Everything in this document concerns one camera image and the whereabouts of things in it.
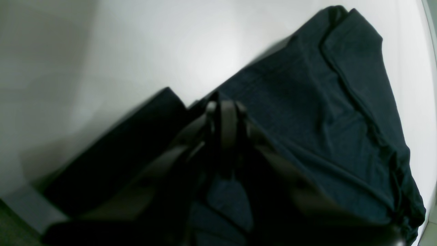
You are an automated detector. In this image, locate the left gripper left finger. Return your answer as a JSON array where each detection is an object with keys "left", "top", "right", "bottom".
[{"left": 42, "top": 101, "right": 219, "bottom": 246}]

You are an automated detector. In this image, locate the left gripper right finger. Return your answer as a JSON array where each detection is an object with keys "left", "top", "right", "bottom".
[{"left": 220, "top": 100, "right": 406, "bottom": 246}]

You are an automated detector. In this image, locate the black t-shirt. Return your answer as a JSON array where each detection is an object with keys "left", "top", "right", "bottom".
[{"left": 44, "top": 5, "right": 426, "bottom": 246}]

